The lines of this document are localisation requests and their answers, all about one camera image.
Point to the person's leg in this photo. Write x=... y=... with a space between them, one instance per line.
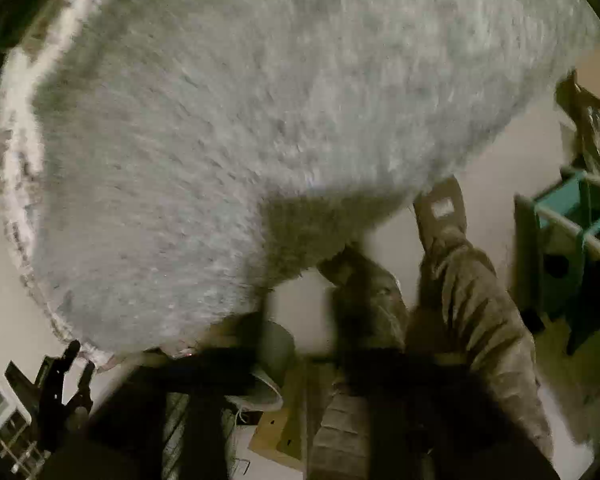
x=480 y=320
x=380 y=310

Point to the grey fluffy towel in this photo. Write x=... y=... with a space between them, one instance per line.
x=260 y=120

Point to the beige slipper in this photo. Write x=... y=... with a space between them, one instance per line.
x=337 y=265
x=442 y=210

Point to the flat cardboard piece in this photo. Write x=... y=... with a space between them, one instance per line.
x=285 y=425

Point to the floral fleece blanket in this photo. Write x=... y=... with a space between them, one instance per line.
x=17 y=110

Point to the person's left leg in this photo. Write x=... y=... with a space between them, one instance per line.
x=380 y=310

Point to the teal wooden chair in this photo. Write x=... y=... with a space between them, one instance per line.
x=560 y=240

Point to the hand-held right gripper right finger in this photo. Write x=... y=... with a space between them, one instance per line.
x=346 y=310

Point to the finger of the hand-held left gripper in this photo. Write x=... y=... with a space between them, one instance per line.
x=82 y=390
x=55 y=385

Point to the person's right leg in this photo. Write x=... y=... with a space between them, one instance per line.
x=480 y=320

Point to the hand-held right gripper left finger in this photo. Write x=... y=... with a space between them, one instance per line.
x=267 y=320

